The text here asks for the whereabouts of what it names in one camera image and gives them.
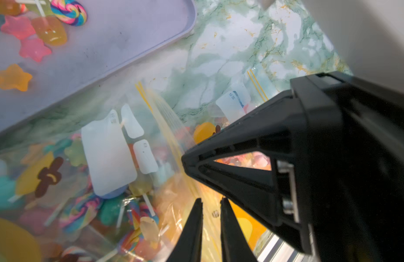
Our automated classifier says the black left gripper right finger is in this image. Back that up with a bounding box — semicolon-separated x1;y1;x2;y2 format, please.
220;198;257;262

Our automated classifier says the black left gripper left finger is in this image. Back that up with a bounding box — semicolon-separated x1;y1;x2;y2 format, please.
166;198;203;262

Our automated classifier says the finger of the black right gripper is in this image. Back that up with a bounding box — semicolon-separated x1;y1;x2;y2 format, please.
185;161;303;252
182;90;295;170

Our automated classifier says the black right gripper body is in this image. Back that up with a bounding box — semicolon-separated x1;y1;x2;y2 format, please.
270;72;404;262

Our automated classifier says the pile of colourful candies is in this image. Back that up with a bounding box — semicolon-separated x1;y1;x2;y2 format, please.
0;0;88;92

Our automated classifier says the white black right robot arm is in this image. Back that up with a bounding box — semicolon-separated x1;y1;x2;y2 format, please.
182;1;404;262

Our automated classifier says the lilac plastic tray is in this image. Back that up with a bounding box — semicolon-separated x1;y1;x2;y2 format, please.
0;1;197;134

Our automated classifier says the aluminium front rail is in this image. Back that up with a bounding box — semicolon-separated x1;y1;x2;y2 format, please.
255;234;314;262

